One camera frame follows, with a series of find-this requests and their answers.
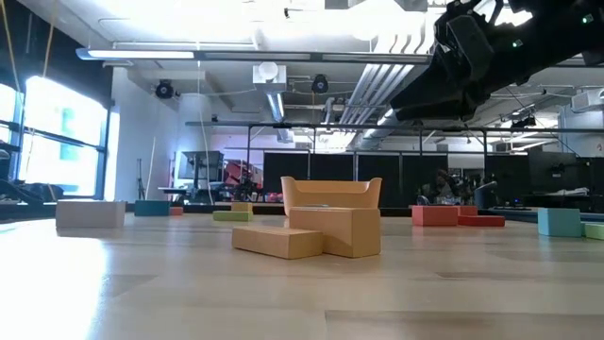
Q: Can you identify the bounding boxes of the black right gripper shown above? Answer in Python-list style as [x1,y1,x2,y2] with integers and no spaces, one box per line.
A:
[390,2,501,122]

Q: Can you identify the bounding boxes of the orange-red wooden block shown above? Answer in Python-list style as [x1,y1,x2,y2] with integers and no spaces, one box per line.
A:
[411,204,460,228]

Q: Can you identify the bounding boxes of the red wooden block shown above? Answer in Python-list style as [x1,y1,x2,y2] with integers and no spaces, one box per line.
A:
[457,214,507,229]

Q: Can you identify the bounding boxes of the thick orange wooden block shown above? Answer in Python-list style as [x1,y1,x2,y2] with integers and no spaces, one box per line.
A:
[288,206,382,259]

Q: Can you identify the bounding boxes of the small mint green cube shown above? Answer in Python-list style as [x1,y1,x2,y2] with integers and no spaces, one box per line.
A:
[537,207,583,238]

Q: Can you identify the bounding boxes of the blue wooden block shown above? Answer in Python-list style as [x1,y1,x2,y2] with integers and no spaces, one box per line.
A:
[134,199,172,218]

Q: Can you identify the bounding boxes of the cream white wooden block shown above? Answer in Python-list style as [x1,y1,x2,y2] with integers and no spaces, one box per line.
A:
[55,199,127,230]

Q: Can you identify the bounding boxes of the white ceiling pipes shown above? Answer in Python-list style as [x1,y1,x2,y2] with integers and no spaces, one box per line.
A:
[338,23,435,127]

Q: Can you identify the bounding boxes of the black partition panel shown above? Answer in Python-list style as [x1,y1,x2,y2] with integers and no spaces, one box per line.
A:
[402,152,448,208]
[357,152,401,208]
[310,152,355,181]
[262,152,310,195]

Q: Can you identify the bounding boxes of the dark background equipment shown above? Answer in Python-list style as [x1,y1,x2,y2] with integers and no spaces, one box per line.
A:
[414,168,473,207]

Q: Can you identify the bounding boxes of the grey office chair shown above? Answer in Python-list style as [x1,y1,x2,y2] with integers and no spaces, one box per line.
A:
[473,180,499,209]

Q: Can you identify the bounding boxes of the yellow plastic bin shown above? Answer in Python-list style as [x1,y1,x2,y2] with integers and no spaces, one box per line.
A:
[280,176,383,218]

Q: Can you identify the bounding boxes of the white ceiling unit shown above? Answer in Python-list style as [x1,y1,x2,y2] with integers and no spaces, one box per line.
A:
[569,88,604,113]

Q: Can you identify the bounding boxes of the white round ceiling fixture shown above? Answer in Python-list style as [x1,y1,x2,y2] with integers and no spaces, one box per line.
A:
[252,60,288,94]

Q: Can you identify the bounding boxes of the red background machine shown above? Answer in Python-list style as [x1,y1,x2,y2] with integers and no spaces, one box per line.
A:
[224,159,264,199]

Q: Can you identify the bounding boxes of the grey monitor on stand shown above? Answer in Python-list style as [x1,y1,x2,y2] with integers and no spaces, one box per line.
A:
[176,149,227,202]

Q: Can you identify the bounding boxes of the white leaning pole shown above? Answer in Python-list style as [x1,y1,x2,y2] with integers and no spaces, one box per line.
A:
[144,135,158,200]

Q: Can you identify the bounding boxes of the long linear ceiling light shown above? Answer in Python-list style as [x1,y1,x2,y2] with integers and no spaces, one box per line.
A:
[75,46,433,67]

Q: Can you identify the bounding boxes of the large window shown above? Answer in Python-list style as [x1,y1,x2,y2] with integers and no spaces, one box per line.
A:
[0,75,112,199]

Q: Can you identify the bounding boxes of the black metal pipe frame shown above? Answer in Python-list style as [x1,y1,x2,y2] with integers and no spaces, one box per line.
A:
[185,121,604,209]

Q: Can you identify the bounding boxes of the black aluminium table frame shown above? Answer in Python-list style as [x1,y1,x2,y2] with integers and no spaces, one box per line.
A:
[0,201,604,224]

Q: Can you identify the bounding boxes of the white hanging cable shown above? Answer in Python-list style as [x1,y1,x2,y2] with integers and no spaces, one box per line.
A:
[195,59,214,204]

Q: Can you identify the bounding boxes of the yellow cable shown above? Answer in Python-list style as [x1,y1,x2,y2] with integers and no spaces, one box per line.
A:
[41,0,55,79]
[0,0,23,94]

